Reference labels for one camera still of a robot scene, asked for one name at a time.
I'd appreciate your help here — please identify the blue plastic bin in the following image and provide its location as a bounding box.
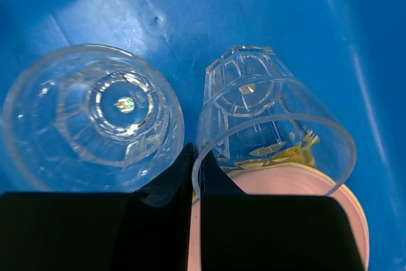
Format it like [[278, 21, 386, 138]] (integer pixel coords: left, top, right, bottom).
[[1, 0, 405, 270]]

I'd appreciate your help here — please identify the pink bowl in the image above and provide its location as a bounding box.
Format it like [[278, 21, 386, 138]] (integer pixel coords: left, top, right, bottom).
[[187, 163, 370, 270]]

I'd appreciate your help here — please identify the tan round plate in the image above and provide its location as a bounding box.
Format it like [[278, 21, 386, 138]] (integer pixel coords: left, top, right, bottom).
[[313, 169, 369, 230]]

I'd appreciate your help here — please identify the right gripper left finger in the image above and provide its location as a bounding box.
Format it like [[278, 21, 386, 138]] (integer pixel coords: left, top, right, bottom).
[[1, 143, 194, 270]]

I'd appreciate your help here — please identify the clear plastic cup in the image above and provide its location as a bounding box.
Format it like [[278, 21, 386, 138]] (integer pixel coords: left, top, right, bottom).
[[1, 44, 185, 193], [192, 46, 357, 195]]

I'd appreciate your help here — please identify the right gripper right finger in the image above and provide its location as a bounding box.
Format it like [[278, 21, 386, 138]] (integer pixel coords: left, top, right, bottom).
[[199, 153, 364, 270]]

